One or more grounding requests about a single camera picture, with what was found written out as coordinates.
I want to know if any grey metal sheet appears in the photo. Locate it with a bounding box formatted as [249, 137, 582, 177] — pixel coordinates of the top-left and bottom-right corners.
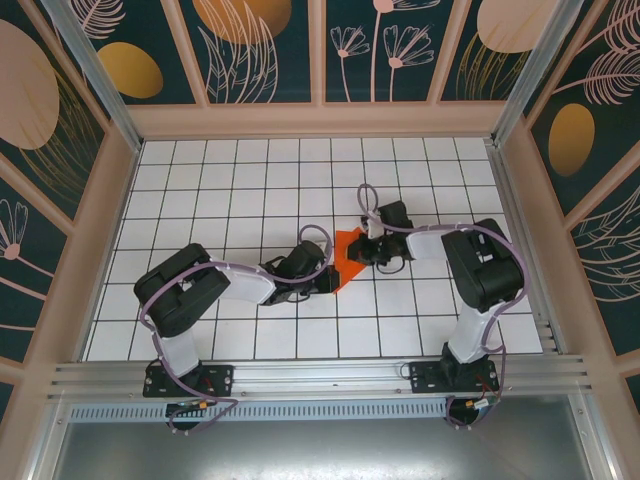
[29, 394, 616, 480]

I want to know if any small circuit board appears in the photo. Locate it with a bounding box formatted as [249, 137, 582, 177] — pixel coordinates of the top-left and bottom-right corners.
[167, 398, 217, 417]
[452, 394, 501, 426]

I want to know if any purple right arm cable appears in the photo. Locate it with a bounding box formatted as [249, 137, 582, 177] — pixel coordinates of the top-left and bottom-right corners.
[356, 182, 532, 431]

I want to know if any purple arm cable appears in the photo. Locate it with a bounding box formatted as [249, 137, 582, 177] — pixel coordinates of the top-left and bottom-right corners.
[139, 224, 335, 435]
[356, 182, 532, 431]

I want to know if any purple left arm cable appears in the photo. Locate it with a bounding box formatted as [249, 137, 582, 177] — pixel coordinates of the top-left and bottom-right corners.
[139, 224, 335, 435]

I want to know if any aluminium mounting rail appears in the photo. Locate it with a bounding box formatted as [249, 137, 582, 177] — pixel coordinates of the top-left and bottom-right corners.
[47, 353, 594, 404]

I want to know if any aluminium side rail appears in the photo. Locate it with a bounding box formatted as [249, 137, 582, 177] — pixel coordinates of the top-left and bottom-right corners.
[487, 139, 569, 356]

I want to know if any slotted grey cable duct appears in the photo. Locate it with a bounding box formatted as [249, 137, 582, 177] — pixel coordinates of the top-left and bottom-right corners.
[67, 398, 451, 422]

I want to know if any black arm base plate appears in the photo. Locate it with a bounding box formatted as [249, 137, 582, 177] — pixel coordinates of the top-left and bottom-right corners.
[408, 360, 499, 396]
[143, 363, 236, 399]

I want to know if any aluminium frame post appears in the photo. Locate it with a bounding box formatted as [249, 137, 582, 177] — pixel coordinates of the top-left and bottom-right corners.
[492, 0, 584, 146]
[42, 0, 145, 154]

